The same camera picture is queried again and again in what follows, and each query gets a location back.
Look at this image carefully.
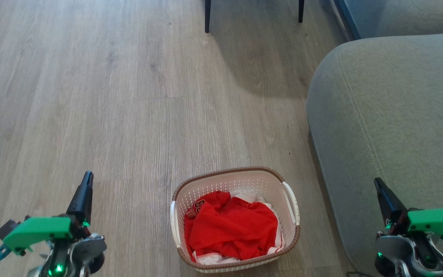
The bright green left gripper body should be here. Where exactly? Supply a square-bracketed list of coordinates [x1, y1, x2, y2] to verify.
[3, 216, 92, 256]

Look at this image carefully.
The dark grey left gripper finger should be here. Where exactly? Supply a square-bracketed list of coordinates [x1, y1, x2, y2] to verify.
[66, 171, 94, 229]

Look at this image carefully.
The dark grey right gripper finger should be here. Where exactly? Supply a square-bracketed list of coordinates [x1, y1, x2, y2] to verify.
[373, 177, 410, 236]

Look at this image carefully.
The bright green right gripper body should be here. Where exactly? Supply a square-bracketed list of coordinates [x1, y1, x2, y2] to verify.
[407, 208, 443, 250]

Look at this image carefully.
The white laundry basket brown rim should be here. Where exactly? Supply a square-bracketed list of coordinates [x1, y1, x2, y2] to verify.
[170, 167, 301, 274]

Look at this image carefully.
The grey fabric sofa seat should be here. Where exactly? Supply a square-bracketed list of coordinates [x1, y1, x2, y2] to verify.
[306, 33, 443, 277]

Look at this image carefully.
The white garment red trim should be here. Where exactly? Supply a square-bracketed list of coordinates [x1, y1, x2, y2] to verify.
[189, 189, 286, 264]

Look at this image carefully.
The grey fabric sofa cushion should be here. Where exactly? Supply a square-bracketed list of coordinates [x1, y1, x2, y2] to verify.
[344, 0, 443, 39]

